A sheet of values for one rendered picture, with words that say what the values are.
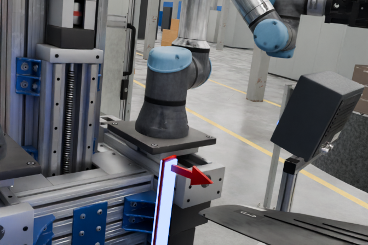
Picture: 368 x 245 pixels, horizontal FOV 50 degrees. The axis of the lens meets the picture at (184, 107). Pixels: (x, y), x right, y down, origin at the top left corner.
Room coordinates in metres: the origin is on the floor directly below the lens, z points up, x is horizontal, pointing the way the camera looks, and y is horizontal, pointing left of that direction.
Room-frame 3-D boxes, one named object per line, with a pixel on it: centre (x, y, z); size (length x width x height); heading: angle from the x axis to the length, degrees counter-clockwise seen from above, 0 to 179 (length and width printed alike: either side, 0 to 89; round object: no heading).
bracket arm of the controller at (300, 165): (0.98, -0.33, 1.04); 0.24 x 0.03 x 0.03; 146
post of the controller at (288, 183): (0.90, -0.27, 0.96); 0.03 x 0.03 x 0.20; 56
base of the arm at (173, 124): (1.07, 0.05, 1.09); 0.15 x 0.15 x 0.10
